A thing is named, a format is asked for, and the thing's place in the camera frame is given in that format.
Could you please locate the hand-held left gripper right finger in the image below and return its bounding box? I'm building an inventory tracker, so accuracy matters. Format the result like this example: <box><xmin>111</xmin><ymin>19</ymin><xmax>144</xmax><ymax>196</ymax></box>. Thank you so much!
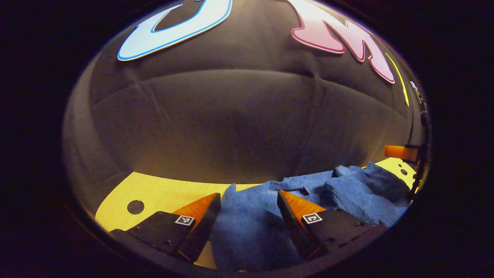
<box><xmin>277</xmin><ymin>189</ymin><xmax>387</xmax><ymax>260</ymax></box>

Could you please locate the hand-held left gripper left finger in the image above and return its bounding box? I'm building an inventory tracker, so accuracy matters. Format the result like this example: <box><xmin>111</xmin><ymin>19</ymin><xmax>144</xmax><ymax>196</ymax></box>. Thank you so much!
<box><xmin>110</xmin><ymin>192</ymin><xmax>222</xmax><ymax>263</ymax></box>

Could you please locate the blue button-up shirt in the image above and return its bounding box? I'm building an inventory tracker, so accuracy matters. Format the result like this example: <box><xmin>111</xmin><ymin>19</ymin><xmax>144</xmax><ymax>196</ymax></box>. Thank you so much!
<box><xmin>210</xmin><ymin>161</ymin><xmax>411</xmax><ymax>273</ymax></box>

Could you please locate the black backdrop cloth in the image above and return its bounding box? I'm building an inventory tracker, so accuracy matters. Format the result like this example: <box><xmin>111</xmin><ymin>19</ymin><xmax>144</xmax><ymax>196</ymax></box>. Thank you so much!
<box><xmin>62</xmin><ymin>0</ymin><xmax>425</xmax><ymax>217</ymax></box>

